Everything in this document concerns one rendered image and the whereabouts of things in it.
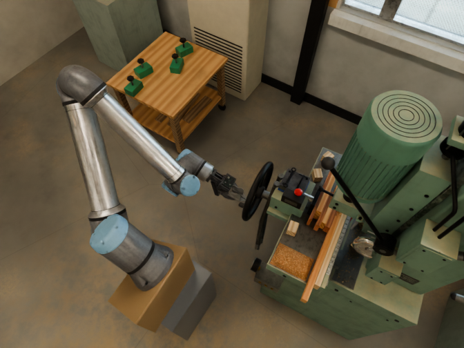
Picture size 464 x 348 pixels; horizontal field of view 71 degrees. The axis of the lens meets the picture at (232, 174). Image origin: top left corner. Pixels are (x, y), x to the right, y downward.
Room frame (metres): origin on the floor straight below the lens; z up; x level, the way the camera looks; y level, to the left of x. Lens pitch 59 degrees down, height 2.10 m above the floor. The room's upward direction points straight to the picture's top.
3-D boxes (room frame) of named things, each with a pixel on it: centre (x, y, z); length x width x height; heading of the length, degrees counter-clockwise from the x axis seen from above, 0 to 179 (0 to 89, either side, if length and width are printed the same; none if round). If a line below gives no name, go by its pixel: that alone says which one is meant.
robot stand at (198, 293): (0.34, 0.31, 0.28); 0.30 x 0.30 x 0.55; 57
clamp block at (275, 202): (0.60, -0.25, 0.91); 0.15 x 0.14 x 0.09; 152
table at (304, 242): (0.56, -0.32, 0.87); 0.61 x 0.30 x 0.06; 152
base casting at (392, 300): (0.46, -0.52, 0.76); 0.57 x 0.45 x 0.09; 62
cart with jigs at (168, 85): (1.78, 0.44, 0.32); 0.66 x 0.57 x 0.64; 148
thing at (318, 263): (0.49, -0.40, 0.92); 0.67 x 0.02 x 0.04; 152
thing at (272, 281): (0.35, -0.17, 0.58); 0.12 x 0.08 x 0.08; 62
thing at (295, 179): (0.60, -0.24, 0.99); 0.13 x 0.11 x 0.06; 152
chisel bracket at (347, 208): (0.50, -0.43, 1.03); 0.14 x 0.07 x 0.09; 62
